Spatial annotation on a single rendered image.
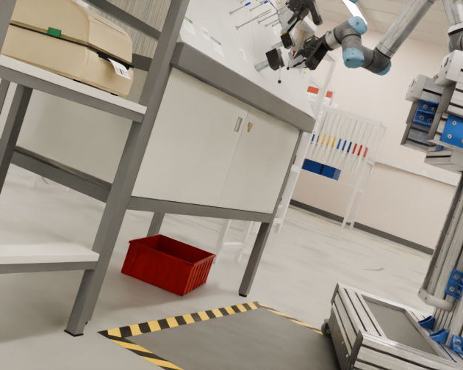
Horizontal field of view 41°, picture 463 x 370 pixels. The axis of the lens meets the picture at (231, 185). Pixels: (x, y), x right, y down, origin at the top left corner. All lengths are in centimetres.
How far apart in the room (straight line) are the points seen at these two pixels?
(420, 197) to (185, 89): 889
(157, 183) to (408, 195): 889
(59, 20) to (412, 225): 936
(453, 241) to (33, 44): 148
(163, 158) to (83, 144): 24
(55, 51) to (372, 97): 960
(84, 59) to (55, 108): 50
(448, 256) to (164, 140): 104
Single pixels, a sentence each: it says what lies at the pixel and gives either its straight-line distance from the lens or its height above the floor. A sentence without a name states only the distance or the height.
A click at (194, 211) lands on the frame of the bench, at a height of 38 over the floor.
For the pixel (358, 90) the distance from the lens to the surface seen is 1105.
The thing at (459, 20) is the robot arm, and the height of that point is 140.
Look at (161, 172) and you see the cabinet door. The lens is 193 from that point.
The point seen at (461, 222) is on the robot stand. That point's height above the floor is 63.
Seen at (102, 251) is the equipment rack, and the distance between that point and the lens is 175.
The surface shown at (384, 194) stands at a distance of 1071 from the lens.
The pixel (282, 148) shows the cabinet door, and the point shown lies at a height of 69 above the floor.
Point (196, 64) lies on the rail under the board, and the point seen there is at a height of 83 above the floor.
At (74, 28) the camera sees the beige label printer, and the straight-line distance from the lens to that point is 158.
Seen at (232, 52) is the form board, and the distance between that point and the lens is 215.
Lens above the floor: 63
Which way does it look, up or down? 3 degrees down
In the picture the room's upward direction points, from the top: 18 degrees clockwise
